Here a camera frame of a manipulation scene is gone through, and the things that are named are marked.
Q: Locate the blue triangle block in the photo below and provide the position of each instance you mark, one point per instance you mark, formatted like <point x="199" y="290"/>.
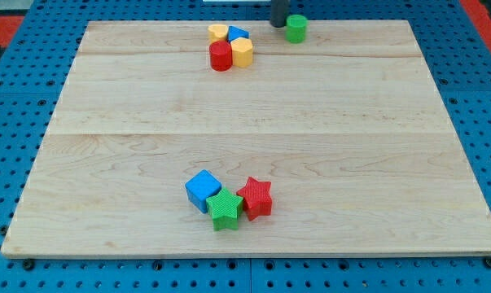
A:
<point x="235" y="32"/>

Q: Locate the red star block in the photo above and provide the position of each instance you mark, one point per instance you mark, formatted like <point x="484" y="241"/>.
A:
<point x="257" y="200"/>

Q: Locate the dark grey cylindrical pusher tip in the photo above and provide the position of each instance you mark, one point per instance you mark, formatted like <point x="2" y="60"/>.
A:
<point x="279" y="10"/>

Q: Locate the yellow heart block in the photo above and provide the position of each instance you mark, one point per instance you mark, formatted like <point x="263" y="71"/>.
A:
<point x="218" y="33"/>

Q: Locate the blue cube block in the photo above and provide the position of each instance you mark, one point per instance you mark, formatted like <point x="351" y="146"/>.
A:
<point x="200" y="187"/>

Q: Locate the red cylinder block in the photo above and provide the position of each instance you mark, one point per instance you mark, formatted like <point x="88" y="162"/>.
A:
<point x="220" y="53"/>

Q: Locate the wooden board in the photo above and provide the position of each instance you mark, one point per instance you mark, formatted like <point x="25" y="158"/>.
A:
<point x="348" y="126"/>

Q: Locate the yellow hexagon block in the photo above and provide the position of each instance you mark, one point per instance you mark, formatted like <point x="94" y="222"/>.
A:
<point x="242" y="52"/>

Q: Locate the green star block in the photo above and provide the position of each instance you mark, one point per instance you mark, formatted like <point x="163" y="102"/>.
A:
<point x="225" y="208"/>

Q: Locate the green cylinder block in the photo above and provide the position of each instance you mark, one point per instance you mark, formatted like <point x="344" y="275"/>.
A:
<point x="296" y="26"/>

